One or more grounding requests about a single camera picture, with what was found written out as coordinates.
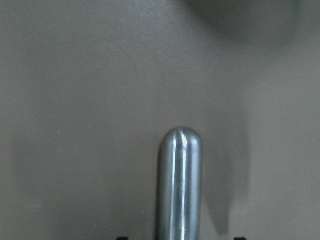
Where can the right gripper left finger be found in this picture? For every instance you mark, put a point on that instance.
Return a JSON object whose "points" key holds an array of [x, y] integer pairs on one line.
{"points": [[122, 238]]}

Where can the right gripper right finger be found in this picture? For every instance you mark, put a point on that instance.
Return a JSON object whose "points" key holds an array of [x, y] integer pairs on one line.
{"points": [[239, 238]]}

